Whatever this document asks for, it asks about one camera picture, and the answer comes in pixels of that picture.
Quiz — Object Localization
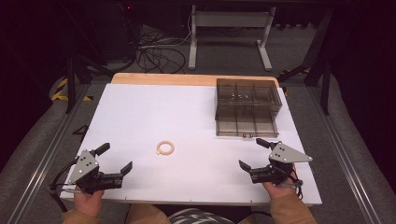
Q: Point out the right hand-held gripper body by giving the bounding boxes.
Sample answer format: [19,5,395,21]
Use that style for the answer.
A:
[249,141,314,185]

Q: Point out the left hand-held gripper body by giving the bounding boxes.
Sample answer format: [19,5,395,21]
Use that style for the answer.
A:
[66,148,125,195]

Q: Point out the beige ring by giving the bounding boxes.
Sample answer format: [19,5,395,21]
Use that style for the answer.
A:
[155,140,176,156]

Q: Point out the smoky transparent drawer cabinet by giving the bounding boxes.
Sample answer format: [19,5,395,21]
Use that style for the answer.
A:
[215,77,284,121]

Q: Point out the person's left hand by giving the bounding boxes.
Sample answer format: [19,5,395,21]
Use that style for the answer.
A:
[73,187,106,217]

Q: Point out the person's right hand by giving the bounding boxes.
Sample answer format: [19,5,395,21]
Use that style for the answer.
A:
[262,176,297,201]

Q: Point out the person's tan trousers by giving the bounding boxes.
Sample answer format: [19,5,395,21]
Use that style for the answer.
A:
[124,203,172,224]

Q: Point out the striped black white cloth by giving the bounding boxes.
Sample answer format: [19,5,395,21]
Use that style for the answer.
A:
[167,207,236,224]

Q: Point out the white board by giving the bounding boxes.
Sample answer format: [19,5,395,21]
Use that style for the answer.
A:
[60,82,323,207]

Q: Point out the yellow black hazard tape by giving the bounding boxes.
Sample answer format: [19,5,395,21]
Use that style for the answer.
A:
[50,77,94,103]

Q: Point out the black tripod stand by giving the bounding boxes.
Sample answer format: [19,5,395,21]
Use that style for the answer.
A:
[59,0,116,115]
[276,8,333,117]

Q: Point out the small black bracket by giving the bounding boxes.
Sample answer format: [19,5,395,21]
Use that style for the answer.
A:
[72,123,91,145]

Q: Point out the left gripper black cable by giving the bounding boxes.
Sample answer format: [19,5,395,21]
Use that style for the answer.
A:
[49,158,79,215]

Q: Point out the aluminium rail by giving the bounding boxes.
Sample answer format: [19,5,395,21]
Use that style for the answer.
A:
[305,86,385,224]
[7,83,92,224]

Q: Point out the black floor cables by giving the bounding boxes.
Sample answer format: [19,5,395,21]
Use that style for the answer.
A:
[134,22,191,75]

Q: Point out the white metal stand frame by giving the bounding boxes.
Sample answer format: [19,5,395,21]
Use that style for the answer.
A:
[187,4,277,72]

